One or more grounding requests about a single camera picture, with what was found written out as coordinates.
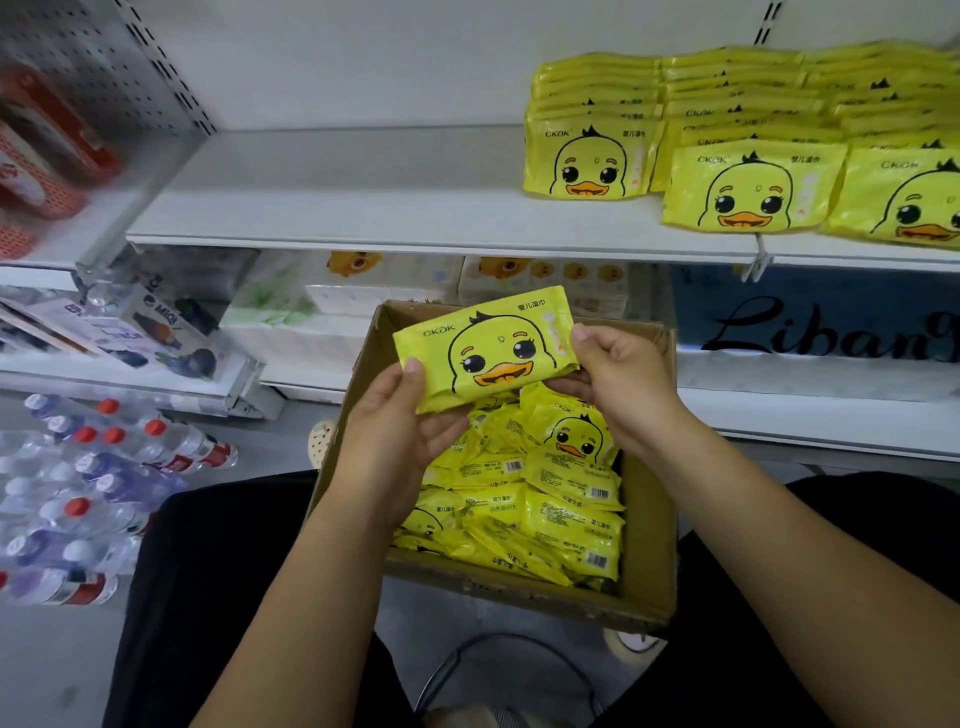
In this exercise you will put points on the person's right hand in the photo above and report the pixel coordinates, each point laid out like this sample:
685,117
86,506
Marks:
630,390

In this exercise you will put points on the person's left hand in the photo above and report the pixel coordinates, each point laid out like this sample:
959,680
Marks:
383,458

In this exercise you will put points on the brown cardboard box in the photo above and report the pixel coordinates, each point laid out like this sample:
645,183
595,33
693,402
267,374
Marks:
648,525

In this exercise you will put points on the yellow duck packet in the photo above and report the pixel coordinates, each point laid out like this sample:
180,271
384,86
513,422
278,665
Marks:
495,353

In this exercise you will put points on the white metal shelf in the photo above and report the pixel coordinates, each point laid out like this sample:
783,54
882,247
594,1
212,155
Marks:
330,195

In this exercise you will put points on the person's left forearm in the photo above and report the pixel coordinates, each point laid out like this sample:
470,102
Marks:
300,630

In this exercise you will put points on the person's right forearm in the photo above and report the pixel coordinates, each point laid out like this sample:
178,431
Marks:
810,585

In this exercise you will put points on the person's left cream clog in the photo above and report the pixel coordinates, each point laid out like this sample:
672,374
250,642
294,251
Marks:
321,443

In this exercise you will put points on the white duck tissue pack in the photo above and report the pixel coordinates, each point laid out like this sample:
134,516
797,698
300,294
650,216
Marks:
525,278
390,278

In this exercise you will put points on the person's black trousers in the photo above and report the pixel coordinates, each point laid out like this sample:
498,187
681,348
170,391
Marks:
195,600

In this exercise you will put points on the white pegboard shelf unit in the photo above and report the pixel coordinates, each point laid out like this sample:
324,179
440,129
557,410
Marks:
135,60

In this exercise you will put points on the green white tissue pack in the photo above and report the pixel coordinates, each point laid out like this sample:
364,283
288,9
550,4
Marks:
270,308

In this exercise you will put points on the MIQI boxes with fruit print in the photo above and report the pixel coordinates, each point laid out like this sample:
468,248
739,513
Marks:
120,330

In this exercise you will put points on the pack of red-capped bottles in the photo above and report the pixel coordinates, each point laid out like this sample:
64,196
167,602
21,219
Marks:
90,495

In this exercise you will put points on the metal frame stool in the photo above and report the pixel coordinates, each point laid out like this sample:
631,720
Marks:
507,636

